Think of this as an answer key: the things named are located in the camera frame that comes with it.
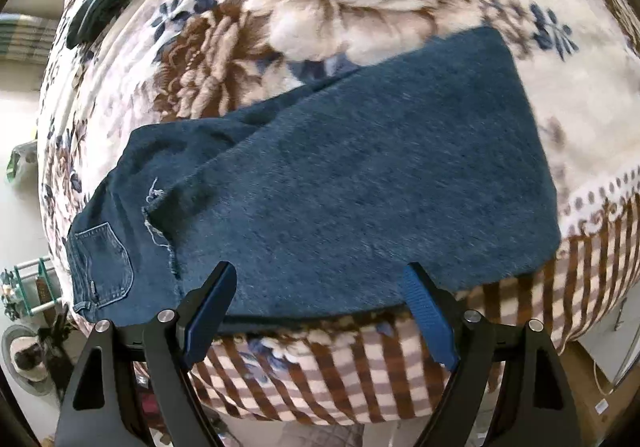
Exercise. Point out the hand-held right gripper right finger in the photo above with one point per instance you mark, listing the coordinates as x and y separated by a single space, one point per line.
430 322

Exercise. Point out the floral bed blanket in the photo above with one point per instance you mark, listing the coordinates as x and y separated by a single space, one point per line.
350 2

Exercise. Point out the teal shelf rack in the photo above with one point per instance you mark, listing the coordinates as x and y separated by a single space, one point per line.
27 287

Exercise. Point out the grey-blue striped curtain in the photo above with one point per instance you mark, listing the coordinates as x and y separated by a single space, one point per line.
25 37

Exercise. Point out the clear plastic bag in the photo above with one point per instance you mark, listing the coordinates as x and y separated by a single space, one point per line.
20 159

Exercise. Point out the brown cardboard box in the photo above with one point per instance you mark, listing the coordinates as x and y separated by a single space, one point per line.
587 392

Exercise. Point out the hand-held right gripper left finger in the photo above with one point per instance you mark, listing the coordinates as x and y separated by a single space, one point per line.
205 322

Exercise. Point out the dark blue jeans pants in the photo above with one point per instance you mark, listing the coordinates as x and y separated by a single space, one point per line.
350 177

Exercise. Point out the grey quilted cloth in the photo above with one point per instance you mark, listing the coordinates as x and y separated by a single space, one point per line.
320 436

